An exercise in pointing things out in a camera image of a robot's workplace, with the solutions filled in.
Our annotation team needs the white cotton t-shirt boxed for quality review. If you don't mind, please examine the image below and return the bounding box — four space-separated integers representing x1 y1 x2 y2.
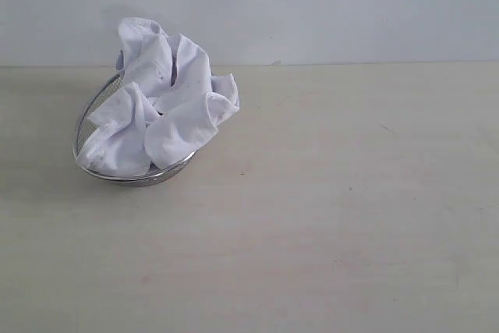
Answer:
76 17 239 178

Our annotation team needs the metal mesh basket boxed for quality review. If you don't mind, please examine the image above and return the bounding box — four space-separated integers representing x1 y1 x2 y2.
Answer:
72 74 196 187

